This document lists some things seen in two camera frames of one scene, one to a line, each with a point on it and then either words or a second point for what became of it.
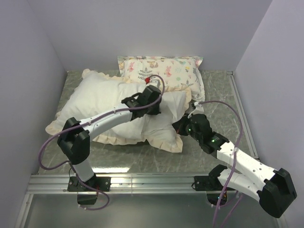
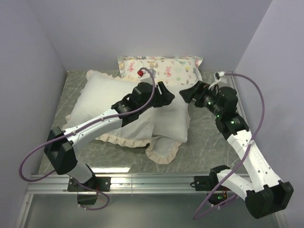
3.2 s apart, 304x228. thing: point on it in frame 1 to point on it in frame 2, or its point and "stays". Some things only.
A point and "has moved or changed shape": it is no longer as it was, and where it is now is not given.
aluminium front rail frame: x=46 y=184 stays
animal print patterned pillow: x=175 y=71 stays
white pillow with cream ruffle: x=95 y=94 has moved or changed shape
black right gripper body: x=185 y=128 to x=201 y=89
